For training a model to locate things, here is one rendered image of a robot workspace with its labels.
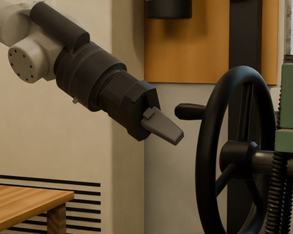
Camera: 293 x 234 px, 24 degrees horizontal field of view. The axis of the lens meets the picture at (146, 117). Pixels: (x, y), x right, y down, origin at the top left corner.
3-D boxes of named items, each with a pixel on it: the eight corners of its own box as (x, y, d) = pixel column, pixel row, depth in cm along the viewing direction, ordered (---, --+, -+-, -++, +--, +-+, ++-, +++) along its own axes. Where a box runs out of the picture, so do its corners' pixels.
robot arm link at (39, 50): (58, 113, 103) (7, 74, 107) (106, 80, 109) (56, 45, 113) (61, 59, 95) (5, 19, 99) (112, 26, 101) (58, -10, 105)
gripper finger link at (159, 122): (172, 147, 96) (139, 123, 98) (186, 131, 97) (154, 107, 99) (171, 142, 95) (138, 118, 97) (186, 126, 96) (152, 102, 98)
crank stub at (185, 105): (176, 123, 99) (181, 109, 100) (212, 125, 96) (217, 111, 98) (170, 112, 97) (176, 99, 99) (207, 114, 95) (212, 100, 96)
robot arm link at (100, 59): (130, 157, 103) (74, 115, 107) (170, 112, 106) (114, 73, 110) (117, 121, 92) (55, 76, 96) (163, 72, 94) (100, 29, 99)
